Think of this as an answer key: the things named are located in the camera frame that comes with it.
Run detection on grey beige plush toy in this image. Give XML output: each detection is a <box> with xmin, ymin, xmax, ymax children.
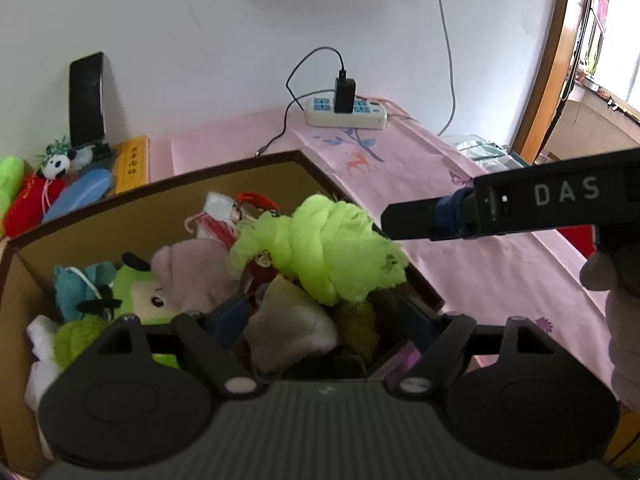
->
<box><xmin>242</xmin><ymin>277</ymin><xmax>342</xmax><ymax>374</ymax></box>

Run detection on red plush toy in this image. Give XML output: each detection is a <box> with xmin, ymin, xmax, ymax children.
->
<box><xmin>2</xmin><ymin>172</ymin><xmax>66</xmax><ymax>239</ymax></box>

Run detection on black hanging cable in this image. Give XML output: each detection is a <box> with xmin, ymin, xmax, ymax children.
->
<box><xmin>547</xmin><ymin>0</ymin><xmax>599</xmax><ymax>131</ymax></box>

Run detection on small panda plush toy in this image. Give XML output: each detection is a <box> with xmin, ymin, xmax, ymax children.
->
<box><xmin>39</xmin><ymin>141</ymin><xmax>79</xmax><ymax>181</ymax></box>

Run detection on black charger cable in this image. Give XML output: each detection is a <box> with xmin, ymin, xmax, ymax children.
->
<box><xmin>254</xmin><ymin>47</ymin><xmax>347</xmax><ymax>156</ymax></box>

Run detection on brown cardboard box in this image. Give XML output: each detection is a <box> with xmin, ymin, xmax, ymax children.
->
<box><xmin>0</xmin><ymin>149</ymin><xmax>446</xmax><ymax>480</ymax></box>

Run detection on black smartphone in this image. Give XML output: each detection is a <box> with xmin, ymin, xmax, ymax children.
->
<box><xmin>69</xmin><ymin>52</ymin><xmax>109</xmax><ymax>147</ymax></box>

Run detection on pink plush toy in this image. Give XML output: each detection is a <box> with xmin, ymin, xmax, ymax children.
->
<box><xmin>149</xmin><ymin>238</ymin><xmax>242</xmax><ymax>312</ymax></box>

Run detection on teal plush toy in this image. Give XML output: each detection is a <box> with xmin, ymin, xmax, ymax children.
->
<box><xmin>53</xmin><ymin>261</ymin><xmax>119</xmax><ymax>321</ymax></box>

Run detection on yellow book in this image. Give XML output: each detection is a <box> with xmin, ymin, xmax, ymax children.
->
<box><xmin>112</xmin><ymin>135</ymin><xmax>151</xmax><ymax>196</ymax></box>

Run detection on black phone stand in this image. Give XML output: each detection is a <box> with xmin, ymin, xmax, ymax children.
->
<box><xmin>74</xmin><ymin>142</ymin><xmax>114</xmax><ymax>162</ymax></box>

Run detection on grey power cord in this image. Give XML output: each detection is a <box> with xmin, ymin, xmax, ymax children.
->
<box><xmin>436</xmin><ymin>0</ymin><xmax>457</xmax><ymax>137</ymax></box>

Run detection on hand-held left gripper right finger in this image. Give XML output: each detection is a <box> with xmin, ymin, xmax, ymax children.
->
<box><xmin>379</xmin><ymin>297</ymin><xmax>557</xmax><ymax>399</ymax></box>

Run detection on olive green plush toy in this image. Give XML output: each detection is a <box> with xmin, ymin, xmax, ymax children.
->
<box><xmin>332</xmin><ymin>298</ymin><xmax>379</xmax><ymax>364</ymax></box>

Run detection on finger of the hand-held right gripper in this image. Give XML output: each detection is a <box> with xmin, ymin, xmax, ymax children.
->
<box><xmin>379</xmin><ymin>185</ymin><xmax>476</xmax><ymax>244</ymax></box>

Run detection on neon green mesh pouf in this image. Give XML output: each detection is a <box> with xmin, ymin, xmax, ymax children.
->
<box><xmin>229</xmin><ymin>193</ymin><xmax>410</xmax><ymax>309</ymax></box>

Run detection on wooden door frame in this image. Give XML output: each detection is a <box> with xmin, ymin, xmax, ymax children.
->
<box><xmin>509</xmin><ymin>0</ymin><xmax>591</xmax><ymax>164</ymax></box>

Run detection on light blue white plush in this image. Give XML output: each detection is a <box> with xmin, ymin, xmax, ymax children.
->
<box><xmin>201</xmin><ymin>192</ymin><xmax>236</xmax><ymax>222</ymax></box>

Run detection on red brown braided doll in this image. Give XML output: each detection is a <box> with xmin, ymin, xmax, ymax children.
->
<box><xmin>184</xmin><ymin>190</ymin><xmax>282</xmax><ymax>292</ymax></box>

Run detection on white power strip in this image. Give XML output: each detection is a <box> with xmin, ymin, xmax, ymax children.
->
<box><xmin>304</xmin><ymin>95</ymin><xmax>389</xmax><ymax>131</ymax></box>

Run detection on blue glasses case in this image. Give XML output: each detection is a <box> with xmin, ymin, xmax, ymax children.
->
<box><xmin>42</xmin><ymin>167</ymin><xmax>114</xmax><ymax>224</ymax></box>

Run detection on white plush toy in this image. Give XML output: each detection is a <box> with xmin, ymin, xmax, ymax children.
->
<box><xmin>24</xmin><ymin>314</ymin><xmax>67</xmax><ymax>412</ymax></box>

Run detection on window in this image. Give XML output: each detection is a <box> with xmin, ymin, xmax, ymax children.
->
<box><xmin>574</xmin><ymin>0</ymin><xmax>640</xmax><ymax>126</ymax></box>

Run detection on person's right hand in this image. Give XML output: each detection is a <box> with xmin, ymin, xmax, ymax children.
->
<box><xmin>579</xmin><ymin>247</ymin><xmax>640</xmax><ymax>404</ymax></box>

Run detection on clear plastic bag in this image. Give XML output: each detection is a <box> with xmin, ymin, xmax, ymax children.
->
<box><xmin>452</xmin><ymin>133</ymin><xmax>512</xmax><ymax>162</ymax></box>

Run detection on red box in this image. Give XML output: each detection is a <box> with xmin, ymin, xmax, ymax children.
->
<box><xmin>557</xmin><ymin>224</ymin><xmax>596</xmax><ymax>261</ymax></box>

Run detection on neon green plush toy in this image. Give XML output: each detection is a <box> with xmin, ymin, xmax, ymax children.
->
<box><xmin>0</xmin><ymin>154</ymin><xmax>26</xmax><ymax>217</ymax></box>

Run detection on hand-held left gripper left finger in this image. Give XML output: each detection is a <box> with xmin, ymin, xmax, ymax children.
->
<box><xmin>92</xmin><ymin>295</ymin><xmax>264</xmax><ymax>399</ymax></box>

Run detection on black charger plug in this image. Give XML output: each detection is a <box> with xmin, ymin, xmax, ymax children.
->
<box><xmin>333</xmin><ymin>77</ymin><xmax>357</xmax><ymax>114</ymax></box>

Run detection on green plush toy black eyes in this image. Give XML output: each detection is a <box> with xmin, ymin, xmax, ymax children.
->
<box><xmin>54</xmin><ymin>252</ymin><xmax>182</xmax><ymax>367</ymax></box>

